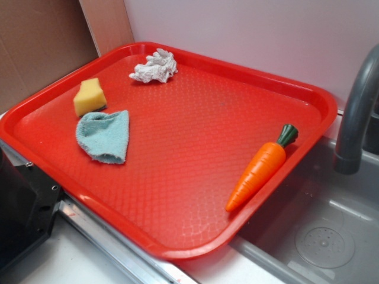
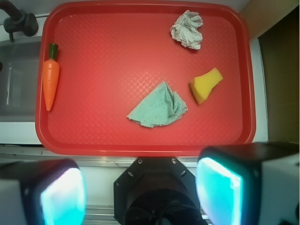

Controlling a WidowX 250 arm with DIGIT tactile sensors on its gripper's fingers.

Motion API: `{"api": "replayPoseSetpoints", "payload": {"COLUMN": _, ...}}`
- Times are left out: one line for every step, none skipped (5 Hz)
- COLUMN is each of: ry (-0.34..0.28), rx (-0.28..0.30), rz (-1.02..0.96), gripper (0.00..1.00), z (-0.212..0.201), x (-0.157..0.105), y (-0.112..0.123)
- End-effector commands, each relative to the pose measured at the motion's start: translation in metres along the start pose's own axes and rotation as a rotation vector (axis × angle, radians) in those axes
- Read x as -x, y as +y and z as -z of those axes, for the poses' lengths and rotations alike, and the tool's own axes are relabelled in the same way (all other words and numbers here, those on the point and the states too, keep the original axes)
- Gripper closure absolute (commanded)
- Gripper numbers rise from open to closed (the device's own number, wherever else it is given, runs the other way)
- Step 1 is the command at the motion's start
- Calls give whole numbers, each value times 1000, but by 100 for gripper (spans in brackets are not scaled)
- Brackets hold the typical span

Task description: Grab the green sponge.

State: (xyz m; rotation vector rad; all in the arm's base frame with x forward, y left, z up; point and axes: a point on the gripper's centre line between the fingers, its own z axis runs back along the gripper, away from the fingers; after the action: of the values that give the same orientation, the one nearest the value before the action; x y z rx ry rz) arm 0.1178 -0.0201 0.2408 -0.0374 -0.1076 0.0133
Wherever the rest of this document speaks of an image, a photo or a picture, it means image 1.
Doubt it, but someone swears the brown cardboard panel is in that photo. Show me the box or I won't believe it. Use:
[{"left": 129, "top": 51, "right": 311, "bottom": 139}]
[{"left": 0, "top": 0, "right": 101, "bottom": 115}]

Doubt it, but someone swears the grey sink faucet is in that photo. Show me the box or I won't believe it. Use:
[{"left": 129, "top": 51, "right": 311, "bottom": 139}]
[{"left": 333, "top": 46, "right": 378, "bottom": 175}]

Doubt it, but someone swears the crumpled white paper towel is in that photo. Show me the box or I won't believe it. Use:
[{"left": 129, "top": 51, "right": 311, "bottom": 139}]
[{"left": 129, "top": 49, "right": 178, "bottom": 83}]

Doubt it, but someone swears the red plastic tray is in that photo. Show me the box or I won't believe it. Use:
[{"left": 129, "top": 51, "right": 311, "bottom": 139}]
[{"left": 1, "top": 43, "right": 337, "bottom": 260}]

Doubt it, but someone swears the orange toy carrot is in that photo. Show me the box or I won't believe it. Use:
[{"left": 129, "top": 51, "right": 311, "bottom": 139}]
[{"left": 225, "top": 124, "right": 298, "bottom": 212}]

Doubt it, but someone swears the metal rail strip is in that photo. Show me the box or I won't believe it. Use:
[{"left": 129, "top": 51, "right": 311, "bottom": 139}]
[{"left": 59, "top": 195, "right": 197, "bottom": 283}]

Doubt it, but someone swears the light blue cloth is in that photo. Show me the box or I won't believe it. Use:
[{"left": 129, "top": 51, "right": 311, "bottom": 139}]
[{"left": 76, "top": 111, "right": 129, "bottom": 164}]

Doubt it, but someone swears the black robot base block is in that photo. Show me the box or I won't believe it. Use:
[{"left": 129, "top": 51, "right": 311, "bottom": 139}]
[{"left": 1, "top": 151, "right": 62, "bottom": 273}]

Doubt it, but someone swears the grey plastic sink basin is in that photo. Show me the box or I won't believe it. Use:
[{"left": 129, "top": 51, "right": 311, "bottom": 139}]
[{"left": 232, "top": 138, "right": 378, "bottom": 283}]

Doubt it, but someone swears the yellow sponge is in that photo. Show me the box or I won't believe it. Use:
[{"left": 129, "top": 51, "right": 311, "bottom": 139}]
[{"left": 73, "top": 78, "right": 107, "bottom": 117}]

